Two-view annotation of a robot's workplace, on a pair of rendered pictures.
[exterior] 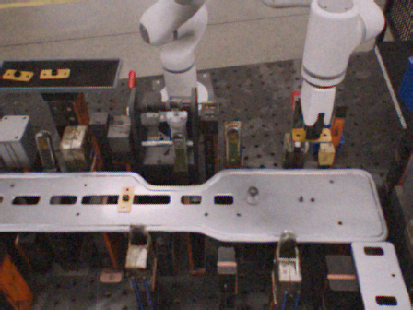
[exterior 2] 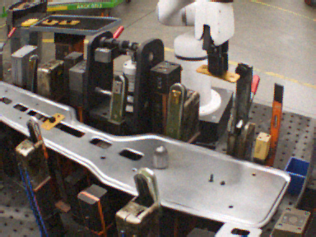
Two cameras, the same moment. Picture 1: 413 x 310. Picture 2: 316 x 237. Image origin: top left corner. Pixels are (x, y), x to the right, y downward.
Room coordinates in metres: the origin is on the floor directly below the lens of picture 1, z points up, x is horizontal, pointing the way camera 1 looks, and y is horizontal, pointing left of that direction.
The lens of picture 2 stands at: (-0.07, -0.53, 1.65)
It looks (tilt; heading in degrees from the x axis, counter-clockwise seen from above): 30 degrees down; 26
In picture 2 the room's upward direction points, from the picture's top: straight up
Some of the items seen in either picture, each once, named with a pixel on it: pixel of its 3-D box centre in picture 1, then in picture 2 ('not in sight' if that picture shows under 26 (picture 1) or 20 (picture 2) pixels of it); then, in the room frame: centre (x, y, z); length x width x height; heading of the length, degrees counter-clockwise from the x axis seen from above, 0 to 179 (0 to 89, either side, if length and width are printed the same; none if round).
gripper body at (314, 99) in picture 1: (319, 91); (216, 15); (0.73, -0.25, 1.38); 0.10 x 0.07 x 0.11; 176
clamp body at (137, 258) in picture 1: (147, 283); (40, 195); (0.59, 0.16, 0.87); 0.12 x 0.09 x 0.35; 175
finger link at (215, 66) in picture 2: (314, 131); (212, 59); (0.70, -0.25, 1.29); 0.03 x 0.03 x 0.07; 85
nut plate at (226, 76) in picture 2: (312, 134); (218, 71); (0.73, -0.25, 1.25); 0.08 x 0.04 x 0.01; 85
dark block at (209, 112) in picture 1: (211, 159); (165, 138); (0.96, -0.03, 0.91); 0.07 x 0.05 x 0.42; 175
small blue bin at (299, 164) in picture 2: (324, 140); (295, 177); (1.15, -0.45, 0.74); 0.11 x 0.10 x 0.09; 85
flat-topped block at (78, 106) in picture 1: (75, 128); (69, 81); (1.12, 0.41, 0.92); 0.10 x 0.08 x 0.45; 85
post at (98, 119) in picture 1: (111, 161); (75, 111); (0.99, 0.29, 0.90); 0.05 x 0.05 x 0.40; 85
